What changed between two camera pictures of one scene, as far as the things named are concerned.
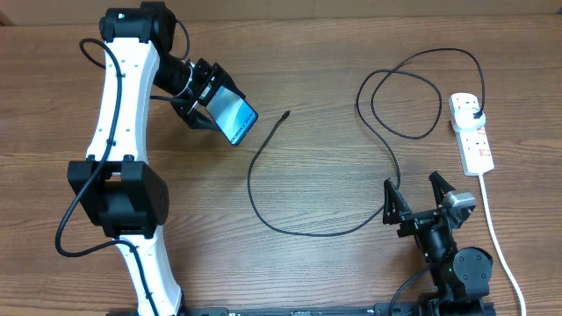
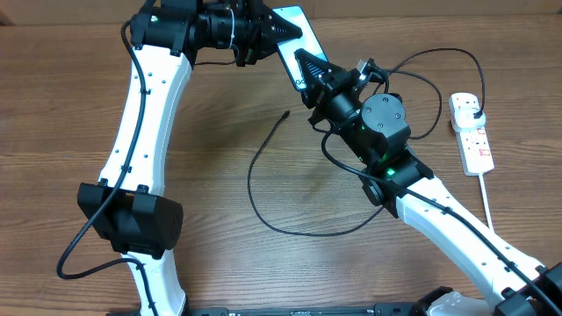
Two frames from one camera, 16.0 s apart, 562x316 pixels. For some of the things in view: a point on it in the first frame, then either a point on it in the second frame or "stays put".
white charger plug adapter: [464, 121] stays put
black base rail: [402, 309] stays put
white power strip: [473, 144] stays put
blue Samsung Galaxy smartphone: [233, 113] → [308, 41]
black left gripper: [213, 77] → [261, 33]
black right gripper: [396, 211] → [325, 74]
